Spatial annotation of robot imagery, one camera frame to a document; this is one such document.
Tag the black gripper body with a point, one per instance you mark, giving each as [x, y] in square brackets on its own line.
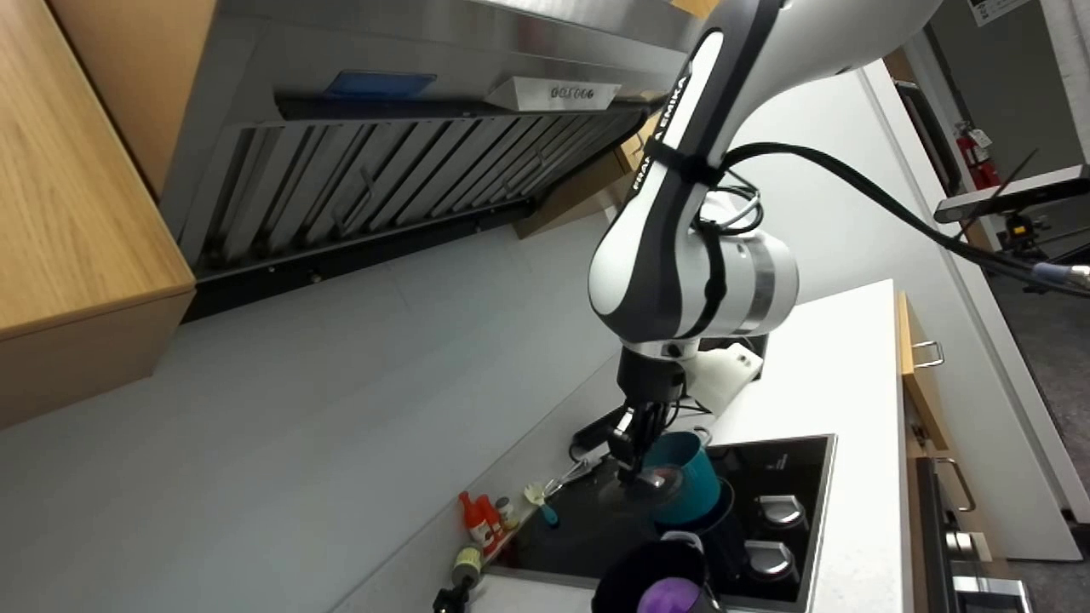
[648, 377]

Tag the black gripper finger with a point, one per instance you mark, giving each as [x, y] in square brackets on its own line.
[656, 430]
[625, 436]

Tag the silver pot lid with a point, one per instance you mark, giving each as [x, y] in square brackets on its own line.
[635, 475]

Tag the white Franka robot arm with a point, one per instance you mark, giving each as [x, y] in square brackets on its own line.
[681, 250]

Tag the blue pot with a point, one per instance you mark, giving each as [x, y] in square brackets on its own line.
[689, 480]

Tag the black pot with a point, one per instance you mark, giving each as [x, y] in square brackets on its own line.
[617, 573]

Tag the black glass cooktop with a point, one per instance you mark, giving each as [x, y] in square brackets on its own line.
[579, 529]

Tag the silver stove knob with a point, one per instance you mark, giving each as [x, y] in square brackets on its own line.
[768, 558]
[783, 513]

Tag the red ketchup bottle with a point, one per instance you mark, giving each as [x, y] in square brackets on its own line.
[486, 521]

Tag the purple round object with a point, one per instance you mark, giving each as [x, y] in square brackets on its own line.
[667, 597]

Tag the dark glass bottle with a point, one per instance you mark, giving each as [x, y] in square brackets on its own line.
[456, 581]

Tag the white hood label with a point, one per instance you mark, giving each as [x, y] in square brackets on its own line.
[563, 94]

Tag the silver oven knob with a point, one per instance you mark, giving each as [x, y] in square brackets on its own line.
[958, 542]

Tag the steel range hood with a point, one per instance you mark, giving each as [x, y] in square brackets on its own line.
[340, 170]

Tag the blue hood sticker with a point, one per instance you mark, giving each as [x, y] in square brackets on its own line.
[380, 86]

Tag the red fire extinguisher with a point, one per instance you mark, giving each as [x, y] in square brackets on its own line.
[979, 159]

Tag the dark tripod bar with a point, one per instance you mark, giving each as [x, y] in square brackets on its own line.
[1009, 195]

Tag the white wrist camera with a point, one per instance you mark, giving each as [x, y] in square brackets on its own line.
[723, 377]

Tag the small wooden wall cabinet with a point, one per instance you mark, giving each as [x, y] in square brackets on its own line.
[565, 199]

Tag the large wooden wall cabinet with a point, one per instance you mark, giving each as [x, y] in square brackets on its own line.
[69, 217]

